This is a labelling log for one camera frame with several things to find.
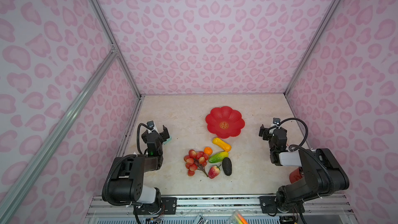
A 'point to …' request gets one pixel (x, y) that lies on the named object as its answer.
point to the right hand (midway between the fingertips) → (272, 124)
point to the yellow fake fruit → (223, 144)
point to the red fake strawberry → (213, 172)
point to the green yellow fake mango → (218, 157)
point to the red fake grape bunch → (195, 160)
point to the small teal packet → (168, 140)
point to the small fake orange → (208, 150)
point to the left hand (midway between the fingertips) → (156, 125)
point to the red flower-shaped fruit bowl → (225, 122)
